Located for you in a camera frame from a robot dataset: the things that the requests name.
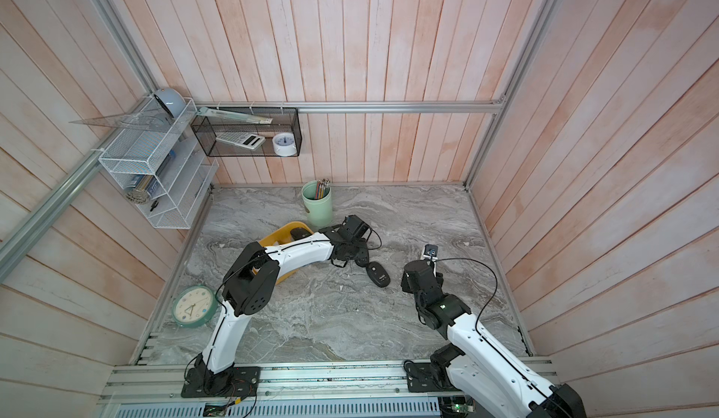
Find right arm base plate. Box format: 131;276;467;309
403;360;455;393

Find clear triangle ruler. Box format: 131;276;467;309
71;109;172;133

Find mint green pencil cup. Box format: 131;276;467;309
301;180;333;228

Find clear tube of pencils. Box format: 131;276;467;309
125;150;176;205

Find green ruler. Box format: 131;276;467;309
197;107;273;125

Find colored pencils in cup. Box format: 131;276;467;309
314;178;331;201

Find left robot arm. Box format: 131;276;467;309
196;215;372;376

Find green alarm clock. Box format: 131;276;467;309
172;285;218;328

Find white calculator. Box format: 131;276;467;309
216;131;266;151

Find black mouse front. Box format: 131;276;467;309
365;262;391;288

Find yellow plastic storage box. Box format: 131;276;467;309
260;221;313;284

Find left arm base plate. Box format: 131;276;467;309
180;365;261;399

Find black wire mesh shelf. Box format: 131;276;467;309
191;106;303;158

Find white wire mesh shelf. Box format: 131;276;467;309
99;96;218;230

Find white tape roll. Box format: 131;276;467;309
273;133;298;158

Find black mouse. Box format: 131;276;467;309
354;251;370;268
365;262;391;288

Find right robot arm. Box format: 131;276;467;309
401;259;586;417

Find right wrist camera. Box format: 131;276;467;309
421;244;438;274

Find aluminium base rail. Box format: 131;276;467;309
97;355;563;418

